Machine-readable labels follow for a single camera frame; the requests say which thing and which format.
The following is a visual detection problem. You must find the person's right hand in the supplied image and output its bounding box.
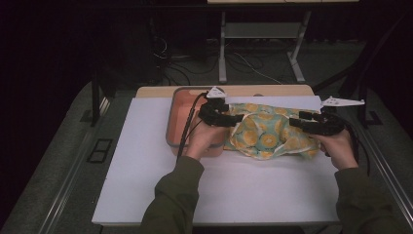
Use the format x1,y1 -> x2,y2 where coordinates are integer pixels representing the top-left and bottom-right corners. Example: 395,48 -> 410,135
312,129 -> 359,172

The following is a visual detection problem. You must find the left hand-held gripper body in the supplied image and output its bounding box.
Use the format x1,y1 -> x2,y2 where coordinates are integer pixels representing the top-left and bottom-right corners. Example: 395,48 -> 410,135
198,86 -> 240,128

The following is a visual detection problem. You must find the person's left hand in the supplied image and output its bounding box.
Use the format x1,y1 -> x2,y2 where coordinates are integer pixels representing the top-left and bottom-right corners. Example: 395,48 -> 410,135
184,117 -> 229,161

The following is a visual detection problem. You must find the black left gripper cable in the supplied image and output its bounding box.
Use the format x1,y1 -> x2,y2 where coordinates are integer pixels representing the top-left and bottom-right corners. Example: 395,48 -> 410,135
175,92 -> 208,164

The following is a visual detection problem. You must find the black metal stand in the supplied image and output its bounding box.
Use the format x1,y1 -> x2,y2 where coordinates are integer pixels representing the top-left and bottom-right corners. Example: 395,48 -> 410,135
87,69 -> 110,129
311,13 -> 413,130

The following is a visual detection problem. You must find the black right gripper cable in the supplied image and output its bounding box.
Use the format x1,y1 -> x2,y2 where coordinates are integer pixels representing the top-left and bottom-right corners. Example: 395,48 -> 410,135
337,113 -> 372,177

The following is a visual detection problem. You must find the tangle of floor cables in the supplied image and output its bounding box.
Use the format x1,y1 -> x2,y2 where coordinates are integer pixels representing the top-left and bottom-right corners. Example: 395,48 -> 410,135
150,33 -> 286,87

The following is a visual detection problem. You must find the pink basket with grey rim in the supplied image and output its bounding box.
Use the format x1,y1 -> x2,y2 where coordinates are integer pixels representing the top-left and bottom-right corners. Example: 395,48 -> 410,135
165,86 -> 228,159

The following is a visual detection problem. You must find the white metal table frame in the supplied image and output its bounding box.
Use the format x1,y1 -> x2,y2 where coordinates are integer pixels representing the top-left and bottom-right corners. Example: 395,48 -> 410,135
207,0 -> 359,84

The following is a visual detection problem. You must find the orange slice print cloth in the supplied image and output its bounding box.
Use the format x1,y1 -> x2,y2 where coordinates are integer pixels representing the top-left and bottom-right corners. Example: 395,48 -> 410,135
223,102 -> 322,161

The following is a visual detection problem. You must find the black floor socket cover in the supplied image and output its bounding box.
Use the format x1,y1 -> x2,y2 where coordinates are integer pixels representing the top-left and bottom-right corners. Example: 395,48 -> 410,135
86,137 -> 114,164

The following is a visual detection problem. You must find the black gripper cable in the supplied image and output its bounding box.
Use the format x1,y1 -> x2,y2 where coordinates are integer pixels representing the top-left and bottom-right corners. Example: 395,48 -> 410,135
337,113 -> 372,177
175,92 -> 208,164

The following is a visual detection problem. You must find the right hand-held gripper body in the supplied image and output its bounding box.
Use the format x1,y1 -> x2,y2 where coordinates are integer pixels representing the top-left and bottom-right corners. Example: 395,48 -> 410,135
305,96 -> 365,137

